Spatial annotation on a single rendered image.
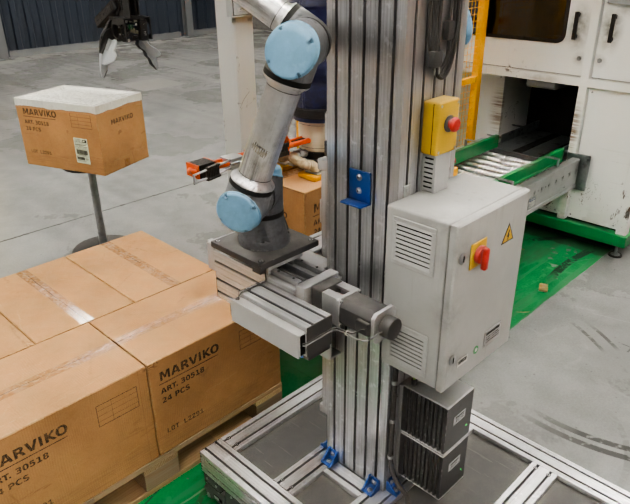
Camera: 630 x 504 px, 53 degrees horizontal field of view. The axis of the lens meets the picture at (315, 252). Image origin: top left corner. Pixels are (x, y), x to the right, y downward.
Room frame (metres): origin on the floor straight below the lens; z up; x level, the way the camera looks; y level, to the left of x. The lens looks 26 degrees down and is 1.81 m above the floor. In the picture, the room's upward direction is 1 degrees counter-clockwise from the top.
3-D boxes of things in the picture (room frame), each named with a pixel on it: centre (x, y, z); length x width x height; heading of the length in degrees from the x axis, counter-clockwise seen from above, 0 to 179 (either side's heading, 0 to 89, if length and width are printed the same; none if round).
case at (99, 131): (3.77, 1.39, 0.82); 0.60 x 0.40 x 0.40; 66
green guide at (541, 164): (3.26, -1.03, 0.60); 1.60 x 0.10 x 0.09; 135
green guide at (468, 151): (3.64, -0.65, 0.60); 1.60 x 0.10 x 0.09; 135
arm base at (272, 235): (1.67, 0.15, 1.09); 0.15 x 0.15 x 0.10
